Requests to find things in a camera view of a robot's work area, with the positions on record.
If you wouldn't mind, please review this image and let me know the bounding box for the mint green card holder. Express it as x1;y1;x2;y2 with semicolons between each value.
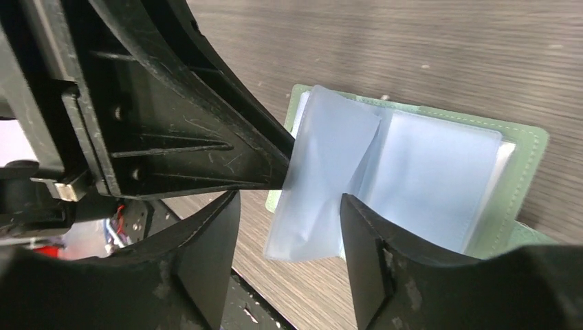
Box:
264;85;552;262

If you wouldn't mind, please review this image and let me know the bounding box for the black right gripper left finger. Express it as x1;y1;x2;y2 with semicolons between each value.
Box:
1;190;241;329

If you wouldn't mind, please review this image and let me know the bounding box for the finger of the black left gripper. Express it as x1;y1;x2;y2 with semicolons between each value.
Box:
142;0;294;157
61;1;290;199

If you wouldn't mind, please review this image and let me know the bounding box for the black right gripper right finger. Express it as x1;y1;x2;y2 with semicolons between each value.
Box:
340;194;582;329

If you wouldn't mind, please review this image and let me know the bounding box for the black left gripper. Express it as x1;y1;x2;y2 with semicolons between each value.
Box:
1;1;118;237

